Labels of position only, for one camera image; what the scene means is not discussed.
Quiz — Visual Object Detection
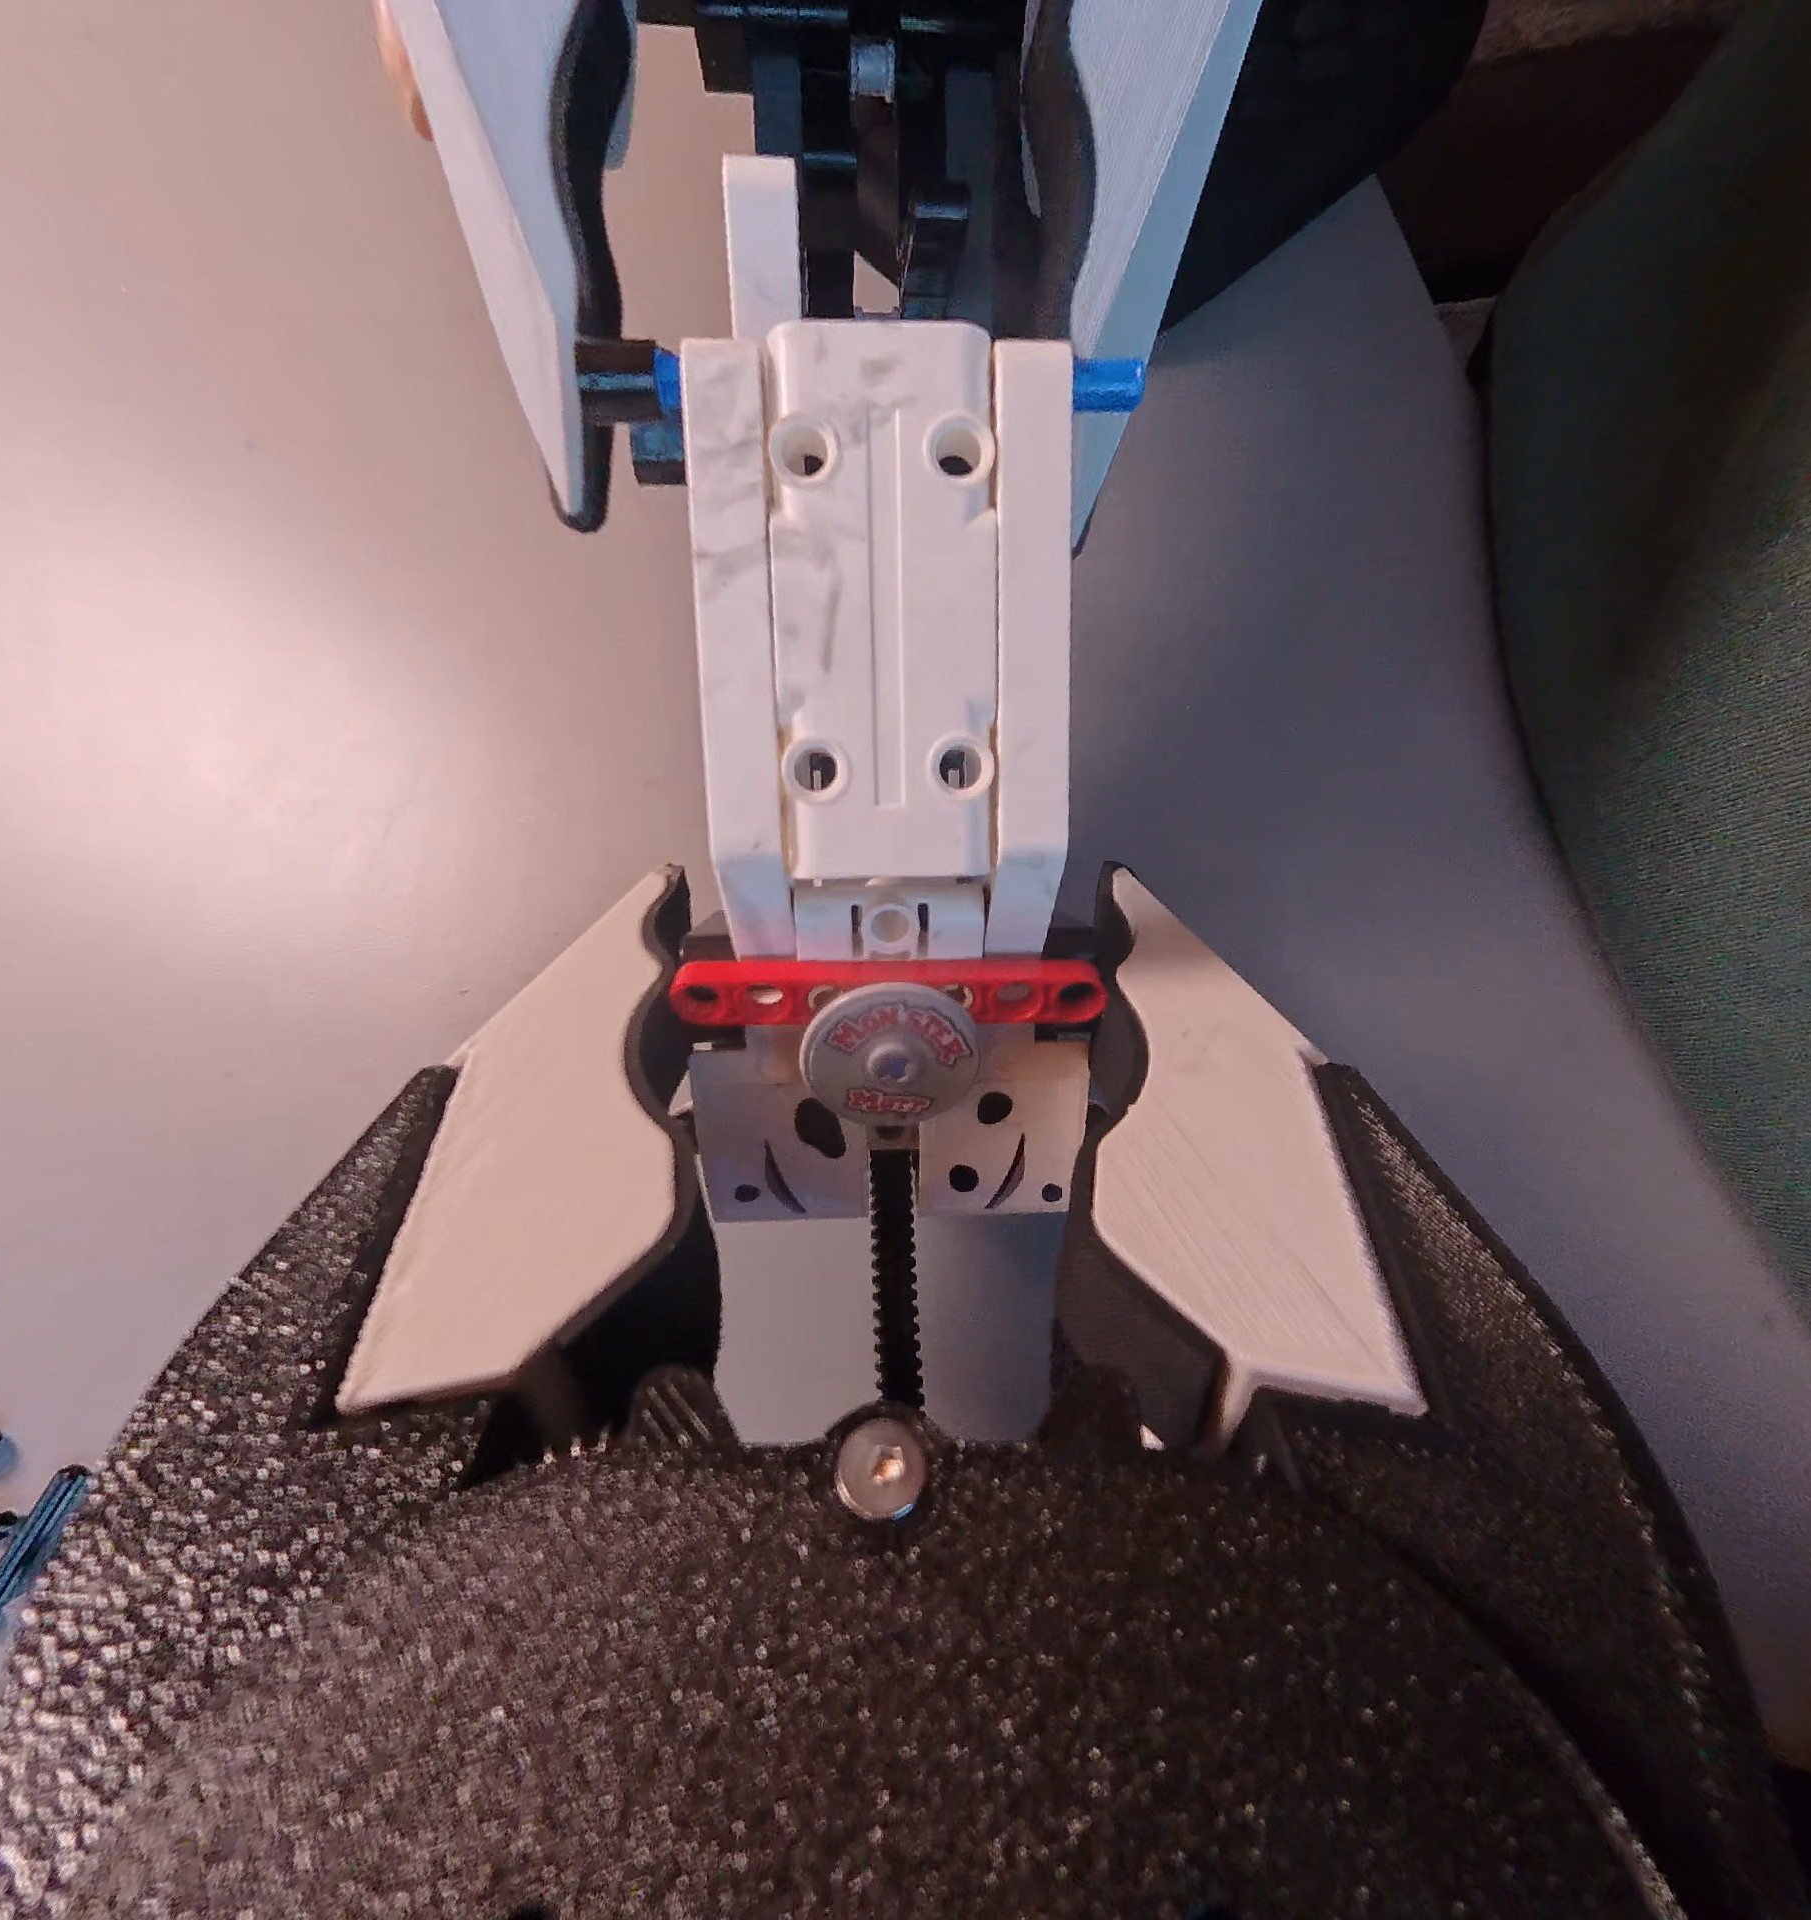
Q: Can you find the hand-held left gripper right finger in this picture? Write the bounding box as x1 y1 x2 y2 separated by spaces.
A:
1087 859 1431 1461

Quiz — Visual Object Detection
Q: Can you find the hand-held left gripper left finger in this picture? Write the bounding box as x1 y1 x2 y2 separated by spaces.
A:
335 862 700 1421

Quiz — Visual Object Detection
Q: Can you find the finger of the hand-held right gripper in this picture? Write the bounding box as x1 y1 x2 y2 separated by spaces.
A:
1023 0 1269 556
383 0 639 533

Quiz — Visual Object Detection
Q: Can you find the white toy brick truck model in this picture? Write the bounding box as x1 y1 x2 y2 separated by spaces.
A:
573 0 1147 1412

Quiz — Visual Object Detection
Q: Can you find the grey desk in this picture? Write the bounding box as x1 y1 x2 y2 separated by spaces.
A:
0 0 1811 1786

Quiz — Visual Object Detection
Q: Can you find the person's right hand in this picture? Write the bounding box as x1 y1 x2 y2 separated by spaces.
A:
371 0 438 145

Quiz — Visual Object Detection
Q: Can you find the person's green sweater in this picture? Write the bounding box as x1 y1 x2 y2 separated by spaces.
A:
1485 0 1811 1795

